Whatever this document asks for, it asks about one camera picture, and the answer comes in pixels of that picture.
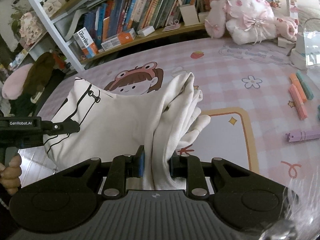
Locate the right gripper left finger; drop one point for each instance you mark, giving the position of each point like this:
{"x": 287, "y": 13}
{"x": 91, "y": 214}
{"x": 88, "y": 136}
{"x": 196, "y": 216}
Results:
{"x": 71, "y": 197}

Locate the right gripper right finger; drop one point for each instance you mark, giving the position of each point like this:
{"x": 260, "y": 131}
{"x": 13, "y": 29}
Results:
{"x": 240, "y": 198}

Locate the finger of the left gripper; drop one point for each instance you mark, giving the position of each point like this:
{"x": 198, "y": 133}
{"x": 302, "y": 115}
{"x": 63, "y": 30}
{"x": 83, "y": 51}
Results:
{"x": 58, "y": 128}

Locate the cream t-shirt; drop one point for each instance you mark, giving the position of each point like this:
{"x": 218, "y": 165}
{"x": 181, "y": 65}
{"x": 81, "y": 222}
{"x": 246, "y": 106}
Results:
{"x": 112, "y": 125}

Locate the person's left hand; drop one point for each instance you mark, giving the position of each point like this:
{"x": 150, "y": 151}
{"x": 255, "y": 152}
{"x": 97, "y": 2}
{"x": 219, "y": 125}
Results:
{"x": 10, "y": 176}

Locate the brown jacket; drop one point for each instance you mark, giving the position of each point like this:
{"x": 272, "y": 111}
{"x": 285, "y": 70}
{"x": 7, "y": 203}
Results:
{"x": 39, "y": 74}

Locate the usmile white orange box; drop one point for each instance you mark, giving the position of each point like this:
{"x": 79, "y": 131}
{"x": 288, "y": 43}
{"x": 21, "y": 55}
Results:
{"x": 86, "y": 43}

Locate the pink checkered cartoon tablecloth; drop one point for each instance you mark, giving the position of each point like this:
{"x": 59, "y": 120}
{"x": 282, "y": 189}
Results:
{"x": 245, "y": 93}

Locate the white orange flat box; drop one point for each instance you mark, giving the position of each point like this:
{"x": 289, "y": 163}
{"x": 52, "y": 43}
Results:
{"x": 119, "y": 39}

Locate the small white box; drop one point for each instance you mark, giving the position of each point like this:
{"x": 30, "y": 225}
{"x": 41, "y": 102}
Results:
{"x": 146, "y": 31}

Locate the green highlighter pen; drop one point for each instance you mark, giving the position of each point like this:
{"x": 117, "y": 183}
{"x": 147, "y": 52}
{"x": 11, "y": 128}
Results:
{"x": 306, "y": 88}

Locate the orange highlighter pen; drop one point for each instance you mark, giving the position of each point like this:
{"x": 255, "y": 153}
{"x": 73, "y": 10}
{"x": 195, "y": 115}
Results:
{"x": 295, "y": 81}

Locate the row of leaning books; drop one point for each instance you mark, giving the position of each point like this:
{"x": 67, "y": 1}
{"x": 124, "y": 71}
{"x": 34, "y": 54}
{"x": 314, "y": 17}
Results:
{"x": 106, "y": 18}

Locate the beige pen holder box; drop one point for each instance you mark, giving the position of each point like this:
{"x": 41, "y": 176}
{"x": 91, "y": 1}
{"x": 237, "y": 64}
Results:
{"x": 189, "y": 14}

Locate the pink white plush bunny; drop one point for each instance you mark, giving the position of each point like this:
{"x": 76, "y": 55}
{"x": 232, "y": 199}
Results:
{"x": 248, "y": 21}

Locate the white bookshelf frame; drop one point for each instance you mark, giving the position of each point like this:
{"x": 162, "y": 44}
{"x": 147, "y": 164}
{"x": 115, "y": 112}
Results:
{"x": 58, "y": 23}

